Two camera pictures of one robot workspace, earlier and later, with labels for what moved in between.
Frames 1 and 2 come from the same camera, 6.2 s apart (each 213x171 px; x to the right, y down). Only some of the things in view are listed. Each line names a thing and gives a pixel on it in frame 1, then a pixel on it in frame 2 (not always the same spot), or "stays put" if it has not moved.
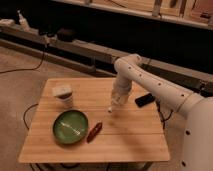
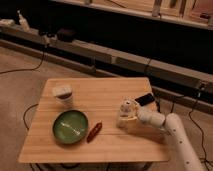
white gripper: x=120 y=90 -> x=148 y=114
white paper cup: x=63 y=93 stays put
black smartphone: x=144 y=99 stays put
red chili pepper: x=94 y=132 stays put
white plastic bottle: x=110 y=109 -> x=128 y=114
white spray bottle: x=24 y=25 stays put
